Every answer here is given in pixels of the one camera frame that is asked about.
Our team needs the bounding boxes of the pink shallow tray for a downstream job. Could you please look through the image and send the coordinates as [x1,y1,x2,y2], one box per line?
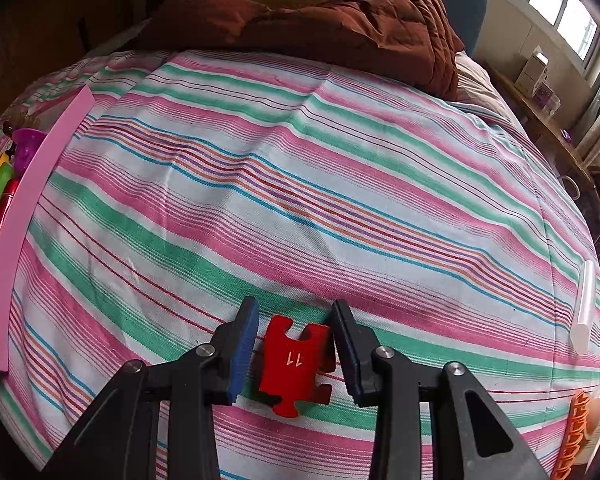
[0,85,96,373]

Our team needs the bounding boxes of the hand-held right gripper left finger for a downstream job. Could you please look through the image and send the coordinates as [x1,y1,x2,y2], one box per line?
[40,296,261,480]

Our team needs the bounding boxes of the grey yellow blue headboard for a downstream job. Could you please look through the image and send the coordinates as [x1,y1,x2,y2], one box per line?
[172,0,490,58]

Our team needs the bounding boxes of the wooden wardrobe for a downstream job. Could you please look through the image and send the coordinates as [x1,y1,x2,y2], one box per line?
[0,0,176,126]

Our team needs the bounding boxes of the brown quilt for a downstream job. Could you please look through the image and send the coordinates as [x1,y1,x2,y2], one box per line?
[137,0,466,102]

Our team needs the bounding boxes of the red puzzle piece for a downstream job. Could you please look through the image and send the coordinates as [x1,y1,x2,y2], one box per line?
[257,316,337,417]

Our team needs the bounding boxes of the translucent white tube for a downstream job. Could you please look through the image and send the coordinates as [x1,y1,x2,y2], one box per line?
[569,261,597,353]

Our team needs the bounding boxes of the white carton box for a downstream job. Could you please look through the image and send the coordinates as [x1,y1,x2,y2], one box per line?
[515,46,550,96]

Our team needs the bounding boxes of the red metallic capsule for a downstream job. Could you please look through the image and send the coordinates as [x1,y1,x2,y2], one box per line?
[0,177,22,248]

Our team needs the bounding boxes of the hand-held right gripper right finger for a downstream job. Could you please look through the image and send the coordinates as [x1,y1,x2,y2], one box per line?
[330,300,551,480]

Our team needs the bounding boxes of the wooden bedside table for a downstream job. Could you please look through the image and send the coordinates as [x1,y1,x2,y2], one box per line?
[485,62,598,186]

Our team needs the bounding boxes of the orange plastic comb rack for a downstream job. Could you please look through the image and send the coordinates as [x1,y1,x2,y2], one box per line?
[550,391,596,480]

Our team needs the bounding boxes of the beige pillow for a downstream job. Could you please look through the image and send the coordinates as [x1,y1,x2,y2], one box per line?
[452,51,518,121]

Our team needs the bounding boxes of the purple box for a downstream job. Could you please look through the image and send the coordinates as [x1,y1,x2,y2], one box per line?
[532,80,556,106]

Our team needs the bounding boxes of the magenta plastic toy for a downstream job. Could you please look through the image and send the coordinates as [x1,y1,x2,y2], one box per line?
[11,129,47,173]

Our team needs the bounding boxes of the white cable loop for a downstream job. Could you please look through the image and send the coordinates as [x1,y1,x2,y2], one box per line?
[559,174,581,202]

